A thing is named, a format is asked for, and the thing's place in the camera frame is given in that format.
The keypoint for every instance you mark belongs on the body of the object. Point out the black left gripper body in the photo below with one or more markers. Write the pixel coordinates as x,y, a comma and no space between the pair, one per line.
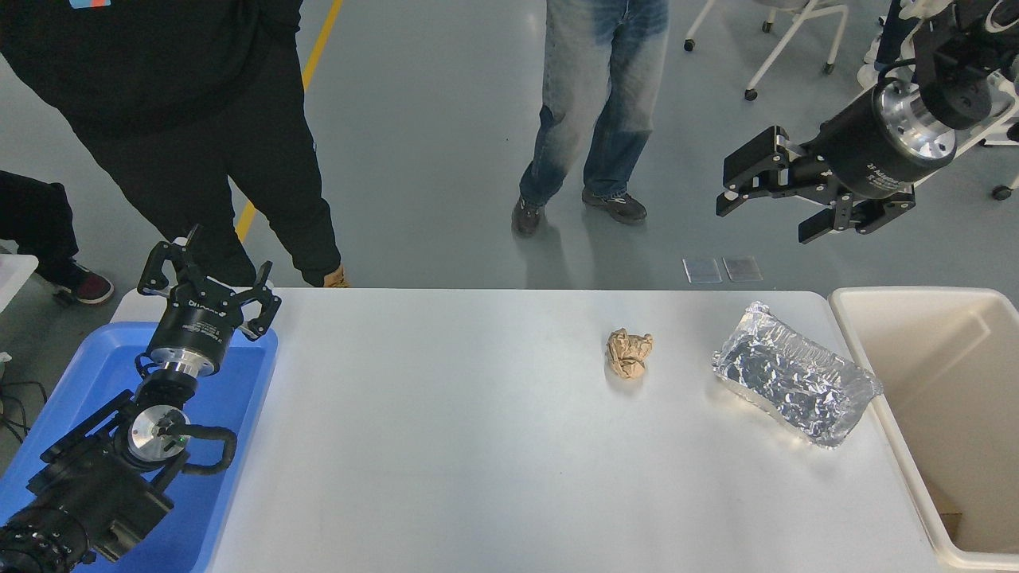
197,322

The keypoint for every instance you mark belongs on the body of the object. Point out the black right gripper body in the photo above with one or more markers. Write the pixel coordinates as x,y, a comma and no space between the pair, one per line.
856,159

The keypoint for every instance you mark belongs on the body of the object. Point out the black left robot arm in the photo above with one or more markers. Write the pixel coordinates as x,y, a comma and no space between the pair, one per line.
87,493

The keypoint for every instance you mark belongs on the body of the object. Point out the blue plastic tray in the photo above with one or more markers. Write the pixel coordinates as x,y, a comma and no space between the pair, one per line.
239,398

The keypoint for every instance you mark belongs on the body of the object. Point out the clear floor plate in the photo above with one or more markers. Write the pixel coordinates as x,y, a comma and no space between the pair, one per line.
742,268
701,270

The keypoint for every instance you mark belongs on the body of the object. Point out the person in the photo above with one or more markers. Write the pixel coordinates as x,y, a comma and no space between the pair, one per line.
32,215
605,79
159,79
896,32

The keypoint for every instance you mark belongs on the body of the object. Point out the white side table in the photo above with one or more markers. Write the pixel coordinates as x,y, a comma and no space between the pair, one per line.
14,278

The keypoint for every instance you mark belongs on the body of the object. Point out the silver foil tray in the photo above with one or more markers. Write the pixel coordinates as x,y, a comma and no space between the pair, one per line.
788,378

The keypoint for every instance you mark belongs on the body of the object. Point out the large pale bin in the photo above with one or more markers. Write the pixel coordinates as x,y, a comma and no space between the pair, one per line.
955,382

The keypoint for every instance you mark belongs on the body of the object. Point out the crumpled tan paper ball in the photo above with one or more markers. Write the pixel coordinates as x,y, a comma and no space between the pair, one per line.
627,354

